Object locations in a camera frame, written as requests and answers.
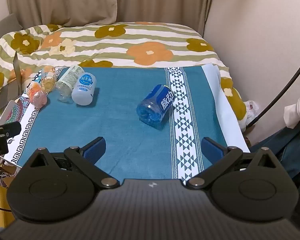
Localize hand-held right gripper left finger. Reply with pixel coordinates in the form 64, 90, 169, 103
22, 137, 120, 189

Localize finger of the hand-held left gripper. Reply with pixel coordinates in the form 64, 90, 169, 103
0, 121, 22, 140

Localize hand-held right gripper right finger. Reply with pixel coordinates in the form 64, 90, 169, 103
186, 137, 278, 189

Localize blue plastic bottle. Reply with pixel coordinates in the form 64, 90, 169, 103
136, 84, 176, 125

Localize mandala printed cloth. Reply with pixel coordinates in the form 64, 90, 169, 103
1, 94, 42, 167

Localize teal patterned cloth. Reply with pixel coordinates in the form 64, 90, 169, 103
19, 63, 251, 182

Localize pink orange plastic bottle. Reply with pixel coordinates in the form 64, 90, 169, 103
26, 73, 48, 108

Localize grey laptop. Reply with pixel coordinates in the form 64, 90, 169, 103
0, 50, 24, 112

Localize yellow box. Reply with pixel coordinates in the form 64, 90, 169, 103
0, 179, 17, 229

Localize white plastic bag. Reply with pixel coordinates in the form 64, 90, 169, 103
239, 99, 260, 133

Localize clear bottle orange label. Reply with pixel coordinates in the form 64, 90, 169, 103
41, 65, 57, 93

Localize white plastic bottle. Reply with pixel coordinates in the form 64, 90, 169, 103
71, 72, 97, 106

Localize clear bottle white label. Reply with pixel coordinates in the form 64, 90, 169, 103
55, 65, 85, 103

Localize blue jeans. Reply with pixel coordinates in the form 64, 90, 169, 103
249, 119, 300, 188

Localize white cloth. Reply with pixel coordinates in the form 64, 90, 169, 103
283, 94, 300, 129

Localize black curved pole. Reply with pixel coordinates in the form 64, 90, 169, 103
248, 52, 300, 128

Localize grey headboard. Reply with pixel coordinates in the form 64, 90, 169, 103
0, 13, 23, 51

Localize floral striped quilt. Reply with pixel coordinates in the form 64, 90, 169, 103
0, 21, 248, 132

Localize beige curtain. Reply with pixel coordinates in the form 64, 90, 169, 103
4, 0, 118, 28
113, 0, 213, 37

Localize tangle of thin cables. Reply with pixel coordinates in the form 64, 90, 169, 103
0, 164, 18, 182

